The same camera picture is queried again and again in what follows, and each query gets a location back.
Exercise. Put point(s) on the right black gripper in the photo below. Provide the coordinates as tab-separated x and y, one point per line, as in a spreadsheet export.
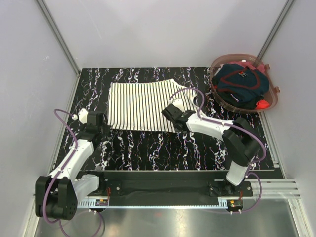
178	131

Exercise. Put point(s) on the right small circuit board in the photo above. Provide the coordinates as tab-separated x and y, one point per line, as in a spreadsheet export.
237	203

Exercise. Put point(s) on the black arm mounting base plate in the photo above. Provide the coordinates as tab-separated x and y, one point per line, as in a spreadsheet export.
160	199

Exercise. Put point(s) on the pink garment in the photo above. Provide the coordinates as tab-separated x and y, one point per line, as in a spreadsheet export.
244	63

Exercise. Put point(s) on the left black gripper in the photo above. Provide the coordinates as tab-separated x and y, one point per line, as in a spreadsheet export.
106	129

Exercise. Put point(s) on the aluminium frame rail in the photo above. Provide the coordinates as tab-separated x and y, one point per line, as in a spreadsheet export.
279	188

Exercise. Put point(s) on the right aluminium corner post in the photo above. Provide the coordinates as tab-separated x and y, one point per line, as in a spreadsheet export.
276	27

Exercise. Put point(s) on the navy tank top red trim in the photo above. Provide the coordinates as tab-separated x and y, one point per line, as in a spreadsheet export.
239	85

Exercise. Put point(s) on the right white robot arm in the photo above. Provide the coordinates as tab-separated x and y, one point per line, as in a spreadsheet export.
238	136

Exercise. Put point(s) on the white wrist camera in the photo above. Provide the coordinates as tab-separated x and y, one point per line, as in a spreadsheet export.
178	103
81	116

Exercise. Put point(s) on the orange red garment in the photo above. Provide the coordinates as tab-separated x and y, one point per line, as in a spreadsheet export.
262	104

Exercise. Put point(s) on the left aluminium corner post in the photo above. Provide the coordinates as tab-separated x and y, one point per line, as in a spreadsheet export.
55	30

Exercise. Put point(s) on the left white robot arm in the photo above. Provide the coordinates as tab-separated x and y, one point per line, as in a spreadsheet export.
58	194

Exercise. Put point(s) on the black white striped tank top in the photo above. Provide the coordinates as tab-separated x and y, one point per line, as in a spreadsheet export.
139	106

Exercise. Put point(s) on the small circuit board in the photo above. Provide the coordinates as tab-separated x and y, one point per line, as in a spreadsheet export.
237	203
102	202

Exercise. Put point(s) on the aluminium corner post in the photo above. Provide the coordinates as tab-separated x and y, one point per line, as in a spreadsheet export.
55	30
276	27

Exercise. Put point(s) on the left small circuit board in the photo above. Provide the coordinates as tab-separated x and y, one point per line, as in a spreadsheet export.
102	202

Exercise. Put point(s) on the brown translucent plastic basket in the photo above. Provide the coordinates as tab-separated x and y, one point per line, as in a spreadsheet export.
270	96

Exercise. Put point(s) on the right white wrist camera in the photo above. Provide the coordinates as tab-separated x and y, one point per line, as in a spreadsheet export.
178	103

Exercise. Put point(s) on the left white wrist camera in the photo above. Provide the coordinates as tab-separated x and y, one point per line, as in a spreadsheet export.
81	116

